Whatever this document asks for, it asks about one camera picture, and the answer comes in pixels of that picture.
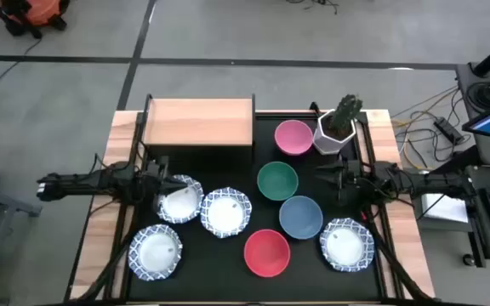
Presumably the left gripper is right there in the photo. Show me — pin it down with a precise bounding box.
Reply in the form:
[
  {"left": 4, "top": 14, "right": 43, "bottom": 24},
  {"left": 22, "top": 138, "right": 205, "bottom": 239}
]
[{"left": 136, "top": 156, "right": 190, "bottom": 205}]

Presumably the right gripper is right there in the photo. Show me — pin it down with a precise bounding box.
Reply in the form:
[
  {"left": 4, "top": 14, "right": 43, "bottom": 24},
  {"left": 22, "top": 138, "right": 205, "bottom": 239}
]
[{"left": 315, "top": 157, "right": 368, "bottom": 203}]

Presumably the blue patterned paper plate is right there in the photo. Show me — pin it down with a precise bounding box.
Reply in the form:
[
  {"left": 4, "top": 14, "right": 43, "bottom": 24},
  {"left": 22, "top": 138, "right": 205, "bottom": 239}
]
[
  {"left": 155, "top": 173, "right": 206, "bottom": 225},
  {"left": 199, "top": 186, "right": 254, "bottom": 239},
  {"left": 319, "top": 217, "right": 375, "bottom": 273},
  {"left": 128, "top": 224, "right": 184, "bottom": 282}
]

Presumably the blue bowl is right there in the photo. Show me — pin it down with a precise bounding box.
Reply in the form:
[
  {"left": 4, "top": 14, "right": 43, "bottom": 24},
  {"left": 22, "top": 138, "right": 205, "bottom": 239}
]
[{"left": 278, "top": 195, "right": 324, "bottom": 241}]

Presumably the pink bowl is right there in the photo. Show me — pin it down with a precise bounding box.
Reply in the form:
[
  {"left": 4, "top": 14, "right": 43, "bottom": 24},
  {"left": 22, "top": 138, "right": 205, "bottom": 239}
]
[{"left": 274, "top": 119, "right": 315, "bottom": 156}]

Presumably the green bowl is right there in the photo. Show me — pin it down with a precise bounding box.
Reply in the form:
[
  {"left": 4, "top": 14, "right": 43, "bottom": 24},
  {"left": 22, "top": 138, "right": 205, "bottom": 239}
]
[{"left": 256, "top": 161, "right": 299, "bottom": 201}]

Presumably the red bowl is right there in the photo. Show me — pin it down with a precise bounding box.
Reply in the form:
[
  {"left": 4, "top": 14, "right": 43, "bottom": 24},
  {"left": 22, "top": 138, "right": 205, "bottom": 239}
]
[{"left": 243, "top": 229, "right": 292, "bottom": 279}]

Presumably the white hexagonal plant pot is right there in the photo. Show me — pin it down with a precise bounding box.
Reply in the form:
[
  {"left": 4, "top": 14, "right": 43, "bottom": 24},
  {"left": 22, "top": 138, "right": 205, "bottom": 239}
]
[{"left": 311, "top": 109, "right": 357, "bottom": 156}]

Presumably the green cactus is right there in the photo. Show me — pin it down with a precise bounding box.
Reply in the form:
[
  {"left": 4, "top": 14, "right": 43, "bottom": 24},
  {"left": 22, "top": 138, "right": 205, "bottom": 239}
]
[{"left": 328, "top": 93, "right": 364, "bottom": 133}]

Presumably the black table mat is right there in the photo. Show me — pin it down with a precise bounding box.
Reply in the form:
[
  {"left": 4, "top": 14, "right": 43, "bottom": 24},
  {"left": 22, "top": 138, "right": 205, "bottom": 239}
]
[{"left": 125, "top": 110, "right": 385, "bottom": 303}]

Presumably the white paper sheet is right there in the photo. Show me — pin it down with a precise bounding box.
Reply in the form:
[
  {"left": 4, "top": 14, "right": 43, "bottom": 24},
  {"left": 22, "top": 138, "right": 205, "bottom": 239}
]
[{"left": 420, "top": 192, "right": 470, "bottom": 224}]

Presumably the black power strip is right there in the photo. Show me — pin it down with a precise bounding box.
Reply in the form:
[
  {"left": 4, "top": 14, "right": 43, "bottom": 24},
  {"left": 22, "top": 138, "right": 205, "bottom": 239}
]
[{"left": 433, "top": 116, "right": 466, "bottom": 146}]

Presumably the orange and black machine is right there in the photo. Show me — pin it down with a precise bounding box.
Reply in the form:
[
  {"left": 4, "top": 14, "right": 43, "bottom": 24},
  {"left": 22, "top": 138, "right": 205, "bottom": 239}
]
[{"left": 0, "top": 0, "right": 71, "bottom": 38}]

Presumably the wooden shelf with black frame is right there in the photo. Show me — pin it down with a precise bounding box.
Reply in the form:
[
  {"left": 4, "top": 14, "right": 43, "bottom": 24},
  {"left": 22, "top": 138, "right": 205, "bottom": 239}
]
[{"left": 141, "top": 93, "right": 258, "bottom": 150}]

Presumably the yellow floor cable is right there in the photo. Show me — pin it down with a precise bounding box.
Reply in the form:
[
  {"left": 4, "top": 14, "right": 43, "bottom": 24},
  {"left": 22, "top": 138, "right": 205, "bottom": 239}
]
[{"left": 391, "top": 86, "right": 459, "bottom": 171}]

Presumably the black cable hose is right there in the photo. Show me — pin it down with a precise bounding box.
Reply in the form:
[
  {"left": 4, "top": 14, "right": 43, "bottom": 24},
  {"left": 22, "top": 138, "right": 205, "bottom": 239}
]
[
  {"left": 78, "top": 199, "right": 144, "bottom": 303},
  {"left": 364, "top": 207, "right": 432, "bottom": 303}
]

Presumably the black floor cable bundle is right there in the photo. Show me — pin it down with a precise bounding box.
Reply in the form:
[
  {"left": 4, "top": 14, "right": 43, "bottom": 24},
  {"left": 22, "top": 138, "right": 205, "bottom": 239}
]
[{"left": 286, "top": 0, "right": 340, "bottom": 15}]

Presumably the coiled black cable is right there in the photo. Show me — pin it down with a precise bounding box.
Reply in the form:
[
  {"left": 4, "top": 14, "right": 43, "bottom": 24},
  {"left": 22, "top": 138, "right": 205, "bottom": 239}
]
[{"left": 465, "top": 80, "right": 490, "bottom": 112}]

